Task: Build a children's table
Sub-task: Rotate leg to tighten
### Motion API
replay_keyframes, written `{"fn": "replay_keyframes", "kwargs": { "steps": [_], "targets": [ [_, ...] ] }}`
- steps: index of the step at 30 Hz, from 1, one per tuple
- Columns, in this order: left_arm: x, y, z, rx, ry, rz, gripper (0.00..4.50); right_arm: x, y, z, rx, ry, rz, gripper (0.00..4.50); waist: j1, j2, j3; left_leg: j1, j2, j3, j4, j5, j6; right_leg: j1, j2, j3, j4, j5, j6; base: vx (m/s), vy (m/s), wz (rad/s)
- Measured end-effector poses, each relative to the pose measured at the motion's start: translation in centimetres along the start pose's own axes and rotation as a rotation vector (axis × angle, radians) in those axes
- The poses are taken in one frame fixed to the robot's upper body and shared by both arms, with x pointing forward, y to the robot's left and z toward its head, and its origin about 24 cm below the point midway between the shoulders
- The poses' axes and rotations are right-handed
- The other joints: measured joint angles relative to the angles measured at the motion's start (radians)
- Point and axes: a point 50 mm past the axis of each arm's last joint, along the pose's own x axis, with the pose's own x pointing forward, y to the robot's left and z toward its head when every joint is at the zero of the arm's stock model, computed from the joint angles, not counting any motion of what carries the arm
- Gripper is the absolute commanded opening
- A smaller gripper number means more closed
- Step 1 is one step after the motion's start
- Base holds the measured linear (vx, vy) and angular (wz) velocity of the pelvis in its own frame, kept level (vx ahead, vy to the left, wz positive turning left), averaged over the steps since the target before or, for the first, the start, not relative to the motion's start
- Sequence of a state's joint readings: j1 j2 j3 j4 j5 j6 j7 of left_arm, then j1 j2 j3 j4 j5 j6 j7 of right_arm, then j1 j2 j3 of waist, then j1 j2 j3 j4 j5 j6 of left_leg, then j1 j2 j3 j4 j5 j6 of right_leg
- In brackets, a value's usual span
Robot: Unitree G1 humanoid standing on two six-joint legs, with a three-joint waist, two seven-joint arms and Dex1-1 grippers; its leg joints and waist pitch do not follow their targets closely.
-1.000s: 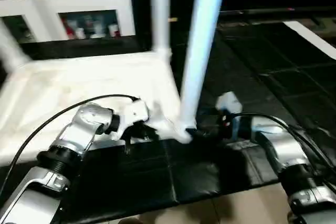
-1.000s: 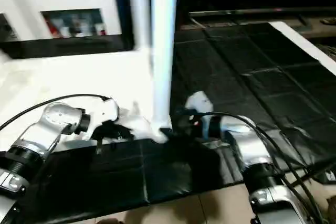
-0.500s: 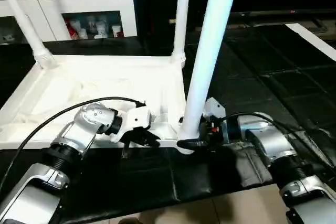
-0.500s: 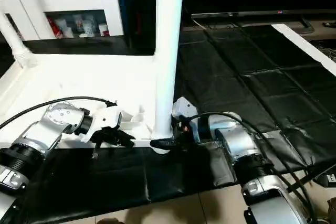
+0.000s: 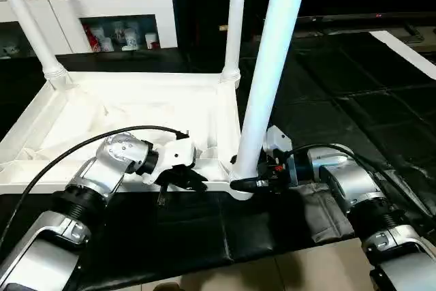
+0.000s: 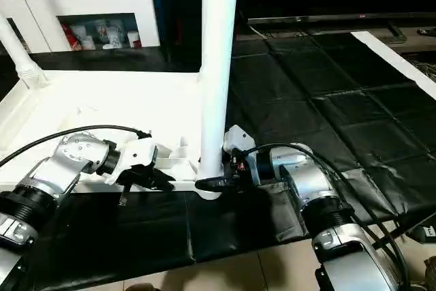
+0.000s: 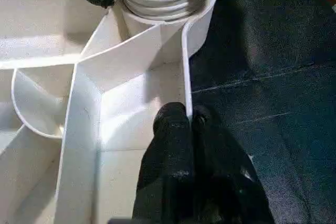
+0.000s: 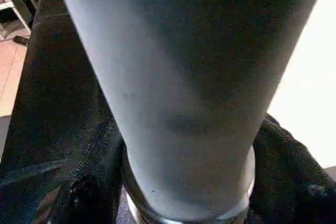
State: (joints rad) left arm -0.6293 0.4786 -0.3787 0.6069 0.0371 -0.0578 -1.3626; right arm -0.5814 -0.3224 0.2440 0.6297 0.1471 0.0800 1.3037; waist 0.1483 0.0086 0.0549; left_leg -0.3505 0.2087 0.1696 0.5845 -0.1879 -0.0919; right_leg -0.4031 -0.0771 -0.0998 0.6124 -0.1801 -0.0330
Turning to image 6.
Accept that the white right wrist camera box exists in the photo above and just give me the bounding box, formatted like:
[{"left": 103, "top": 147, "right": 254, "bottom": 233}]
[{"left": 223, "top": 125, "right": 257, "bottom": 157}]

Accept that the white cabinet with glass doors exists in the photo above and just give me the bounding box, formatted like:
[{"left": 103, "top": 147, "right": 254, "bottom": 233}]
[{"left": 0, "top": 0, "right": 161, "bottom": 53}]

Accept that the crumpled black plastic sheet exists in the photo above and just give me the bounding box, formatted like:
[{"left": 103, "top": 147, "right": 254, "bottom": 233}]
[{"left": 225, "top": 32, "right": 436, "bottom": 244}]

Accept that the white plastic table top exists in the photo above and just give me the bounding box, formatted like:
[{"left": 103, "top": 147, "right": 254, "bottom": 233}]
[{"left": 0, "top": 66, "right": 227, "bottom": 200}]

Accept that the black work mat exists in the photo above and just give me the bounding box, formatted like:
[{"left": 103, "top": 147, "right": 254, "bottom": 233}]
[{"left": 0, "top": 32, "right": 436, "bottom": 288}]

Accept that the dark low furniture silver edge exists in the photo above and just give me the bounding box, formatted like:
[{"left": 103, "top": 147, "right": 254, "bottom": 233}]
[{"left": 247, "top": 13, "right": 436, "bottom": 37}]

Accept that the white plastic table leg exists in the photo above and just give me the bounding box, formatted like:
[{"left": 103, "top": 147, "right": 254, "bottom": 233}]
[
  {"left": 0, "top": 15, "right": 48, "bottom": 89},
  {"left": 197, "top": 0, "right": 240, "bottom": 184}
]

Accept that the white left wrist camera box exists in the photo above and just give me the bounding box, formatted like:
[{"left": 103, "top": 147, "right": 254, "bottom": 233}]
[{"left": 117, "top": 136, "right": 159, "bottom": 184}]

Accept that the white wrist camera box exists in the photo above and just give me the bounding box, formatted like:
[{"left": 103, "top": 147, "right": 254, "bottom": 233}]
[
  {"left": 223, "top": 125, "right": 257, "bottom": 157},
  {"left": 117, "top": 136, "right": 159, "bottom": 184}
]

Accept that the black bar with white label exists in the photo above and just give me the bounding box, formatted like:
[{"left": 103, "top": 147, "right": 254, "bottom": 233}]
[{"left": 402, "top": 211, "right": 436, "bottom": 241}]

